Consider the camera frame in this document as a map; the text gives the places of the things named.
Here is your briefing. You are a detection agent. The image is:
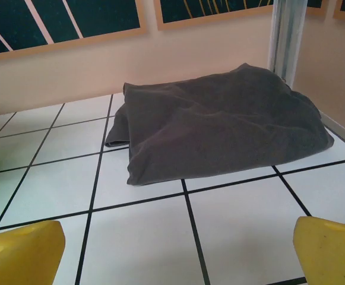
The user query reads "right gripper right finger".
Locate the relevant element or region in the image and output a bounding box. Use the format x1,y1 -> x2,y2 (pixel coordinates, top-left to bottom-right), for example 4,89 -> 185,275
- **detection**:
293,216 -> 345,285

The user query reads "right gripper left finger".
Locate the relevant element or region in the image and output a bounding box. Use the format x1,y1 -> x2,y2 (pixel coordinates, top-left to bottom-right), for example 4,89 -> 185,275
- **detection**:
0,220 -> 67,285

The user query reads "aluminium frame post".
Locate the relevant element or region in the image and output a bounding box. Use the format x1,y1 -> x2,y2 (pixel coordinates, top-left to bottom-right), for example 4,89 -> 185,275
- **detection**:
267,0 -> 309,90

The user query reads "grey folded t-shirt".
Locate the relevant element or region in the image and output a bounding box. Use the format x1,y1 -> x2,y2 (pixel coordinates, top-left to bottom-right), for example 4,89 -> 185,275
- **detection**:
105,62 -> 335,187

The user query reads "aluminium side rail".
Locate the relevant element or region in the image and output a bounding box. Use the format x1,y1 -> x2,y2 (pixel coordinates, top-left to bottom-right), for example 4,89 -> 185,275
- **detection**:
320,114 -> 345,155

